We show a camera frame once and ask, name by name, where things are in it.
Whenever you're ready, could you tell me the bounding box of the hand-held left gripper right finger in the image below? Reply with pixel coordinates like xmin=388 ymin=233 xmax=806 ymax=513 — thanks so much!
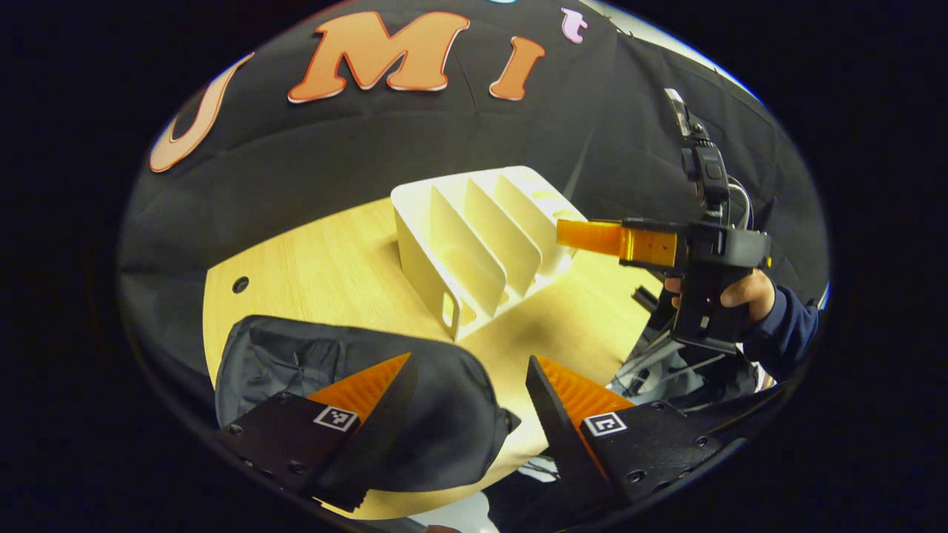
xmin=526 ymin=355 xmax=723 ymax=508

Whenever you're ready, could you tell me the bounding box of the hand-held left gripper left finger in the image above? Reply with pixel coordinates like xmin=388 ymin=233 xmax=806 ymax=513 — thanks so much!
xmin=215 ymin=352 xmax=419 ymax=513

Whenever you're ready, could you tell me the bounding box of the black schoolbag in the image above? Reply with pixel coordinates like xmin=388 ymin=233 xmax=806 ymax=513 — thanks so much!
xmin=215 ymin=315 xmax=521 ymax=493

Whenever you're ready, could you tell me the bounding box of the white bookshelf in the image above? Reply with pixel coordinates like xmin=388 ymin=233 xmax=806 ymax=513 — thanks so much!
xmin=390 ymin=166 xmax=590 ymax=343

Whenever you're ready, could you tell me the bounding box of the black backdrop cloth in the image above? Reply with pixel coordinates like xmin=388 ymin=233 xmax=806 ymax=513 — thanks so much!
xmin=118 ymin=0 xmax=830 ymax=423

